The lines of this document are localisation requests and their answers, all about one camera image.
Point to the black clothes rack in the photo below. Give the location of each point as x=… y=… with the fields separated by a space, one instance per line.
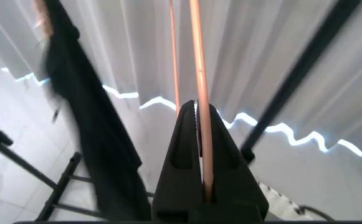
x=293 y=77

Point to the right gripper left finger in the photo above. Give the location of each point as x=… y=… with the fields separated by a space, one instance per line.
x=177 y=186

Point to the black garment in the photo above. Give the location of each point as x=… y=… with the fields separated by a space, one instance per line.
x=99 y=140

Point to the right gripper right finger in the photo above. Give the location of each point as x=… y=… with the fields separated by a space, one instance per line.
x=236 y=186

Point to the white laundry basket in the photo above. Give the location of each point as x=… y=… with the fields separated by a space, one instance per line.
x=277 y=202

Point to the white curtain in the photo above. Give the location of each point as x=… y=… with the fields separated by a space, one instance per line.
x=121 y=46

